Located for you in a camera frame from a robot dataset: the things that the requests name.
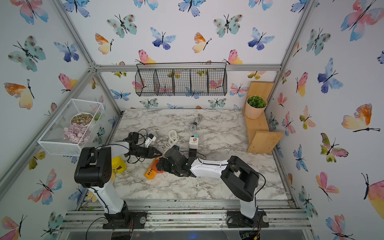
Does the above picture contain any red cube socket adapter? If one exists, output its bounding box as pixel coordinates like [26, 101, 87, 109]
[152, 158, 163, 174]

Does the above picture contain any orange power strip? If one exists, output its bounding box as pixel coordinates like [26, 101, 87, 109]
[144, 158, 163, 180]

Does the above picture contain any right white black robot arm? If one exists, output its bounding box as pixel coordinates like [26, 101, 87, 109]
[156, 146, 261, 219]

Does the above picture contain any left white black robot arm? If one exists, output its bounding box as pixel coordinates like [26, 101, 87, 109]
[74, 132, 162, 216]

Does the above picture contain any white cube socket adapter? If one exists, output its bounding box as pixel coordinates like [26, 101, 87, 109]
[189, 137, 199, 150]

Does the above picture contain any black power strip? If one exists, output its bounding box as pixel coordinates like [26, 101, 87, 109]
[189, 149, 197, 158]

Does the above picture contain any yellow rubber glove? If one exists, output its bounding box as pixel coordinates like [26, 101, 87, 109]
[85, 157, 127, 202]

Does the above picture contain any bowl of brown pebbles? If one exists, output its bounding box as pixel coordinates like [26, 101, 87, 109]
[70, 113, 94, 126]

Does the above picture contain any pink flower pile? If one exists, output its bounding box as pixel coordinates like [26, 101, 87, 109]
[63, 125, 90, 146]

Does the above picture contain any wooden corner shelf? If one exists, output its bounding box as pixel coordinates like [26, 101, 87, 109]
[244, 81, 284, 154]

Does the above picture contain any pink pot green plant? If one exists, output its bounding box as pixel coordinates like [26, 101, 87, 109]
[245, 96, 268, 120]

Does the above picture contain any grey coiled power cable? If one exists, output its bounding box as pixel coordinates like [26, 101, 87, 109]
[189, 113, 204, 133]

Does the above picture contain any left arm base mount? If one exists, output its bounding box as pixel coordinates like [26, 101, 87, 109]
[103, 210, 147, 230]

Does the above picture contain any white mesh wall basket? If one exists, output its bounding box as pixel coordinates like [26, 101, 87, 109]
[38, 99, 105, 157]

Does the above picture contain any black wire wall basket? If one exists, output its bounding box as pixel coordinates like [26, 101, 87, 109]
[133, 62, 228, 99]

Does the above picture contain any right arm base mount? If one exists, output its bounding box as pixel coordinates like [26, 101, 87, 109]
[226, 210, 270, 229]

